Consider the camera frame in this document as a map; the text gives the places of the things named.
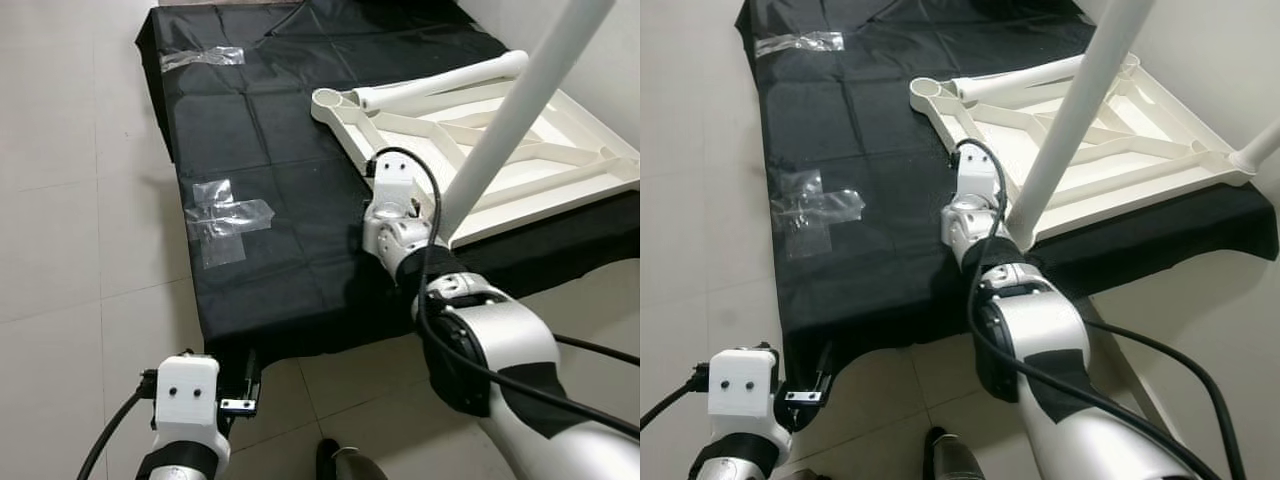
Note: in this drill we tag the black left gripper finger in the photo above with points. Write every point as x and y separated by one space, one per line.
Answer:
251 375
822 365

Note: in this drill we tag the white plastic table leg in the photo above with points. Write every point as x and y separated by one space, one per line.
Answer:
440 85
1085 110
1262 145
1010 82
520 110

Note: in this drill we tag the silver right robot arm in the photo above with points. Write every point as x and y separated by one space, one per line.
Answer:
1040 340
500 340

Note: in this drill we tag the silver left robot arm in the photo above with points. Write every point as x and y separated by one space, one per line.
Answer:
180 465
735 462

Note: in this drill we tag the black left robot foot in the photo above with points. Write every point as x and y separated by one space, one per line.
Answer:
803 475

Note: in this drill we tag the black robot foot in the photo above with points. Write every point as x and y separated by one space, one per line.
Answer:
952 458
803 475
345 462

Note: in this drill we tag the black tablecloth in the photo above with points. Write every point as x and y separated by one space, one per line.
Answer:
300 250
880 280

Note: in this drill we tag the black right robot foot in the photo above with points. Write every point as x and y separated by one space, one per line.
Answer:
952 458
345 462

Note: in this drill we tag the clear tape patch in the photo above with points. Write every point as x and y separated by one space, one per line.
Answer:
225 220
815 215

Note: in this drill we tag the clear tape strip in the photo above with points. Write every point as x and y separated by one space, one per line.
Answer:
800 43
200 57

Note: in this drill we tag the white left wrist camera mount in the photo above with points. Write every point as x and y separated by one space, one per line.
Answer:
190 395
745 390

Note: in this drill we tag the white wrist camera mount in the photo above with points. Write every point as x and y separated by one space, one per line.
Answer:
392 175
190 395
745 390
978 180

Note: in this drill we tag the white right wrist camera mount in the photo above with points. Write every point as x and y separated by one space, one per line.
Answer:
978 180
392 175

